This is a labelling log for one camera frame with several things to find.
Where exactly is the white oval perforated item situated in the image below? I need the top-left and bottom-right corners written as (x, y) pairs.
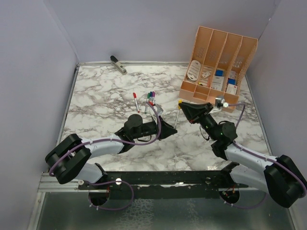
top-left (187, 60), bottom-right (201, 81)

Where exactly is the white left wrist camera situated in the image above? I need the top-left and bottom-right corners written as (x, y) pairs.
top-left (149, 104), bottom-right (164, 117)

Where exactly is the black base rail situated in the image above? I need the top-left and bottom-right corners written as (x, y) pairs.
top-left (76, 163), bottom-right (247, 200)

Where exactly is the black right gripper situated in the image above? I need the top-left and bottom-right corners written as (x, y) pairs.
top-left (179, 102), bottom-right (219, 141)

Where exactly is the aluminium frame profile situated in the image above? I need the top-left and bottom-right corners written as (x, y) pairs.
top-left (38, 171), bottom-right (83, 192)

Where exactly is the black grey stapler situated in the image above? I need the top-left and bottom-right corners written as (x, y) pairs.
top-left (110, 56), bottom-right (127, 75)

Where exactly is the peach desk organizer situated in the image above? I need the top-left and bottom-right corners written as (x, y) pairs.
top-left (179, 26), bottom-right (258, 112)

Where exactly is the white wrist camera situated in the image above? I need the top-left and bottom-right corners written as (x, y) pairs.
top-left (210, 95), bottom-right (229, 114)
top-left (149, 104), bottom-right (164, 117)

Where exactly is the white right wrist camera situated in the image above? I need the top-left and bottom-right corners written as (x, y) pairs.
top-left (210, 95), bottom-right (229, 114)

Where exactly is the white pen yellow ink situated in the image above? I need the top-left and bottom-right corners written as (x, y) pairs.
top-left (174, 100), bottom-right (182, 129)

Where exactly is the white pen green ink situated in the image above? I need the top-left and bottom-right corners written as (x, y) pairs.
top-left (144, 98), bottom-right (149, 114)

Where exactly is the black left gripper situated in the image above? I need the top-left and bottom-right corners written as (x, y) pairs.
top-left (133, 116), bottom-right (177, 141)

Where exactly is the white pen red ink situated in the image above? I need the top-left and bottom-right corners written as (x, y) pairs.
top-left (134, 98), bottom-right (140, 113)

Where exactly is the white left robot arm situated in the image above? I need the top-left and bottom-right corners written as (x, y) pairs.
top-left (45, 114), bottom-right (177, 189)

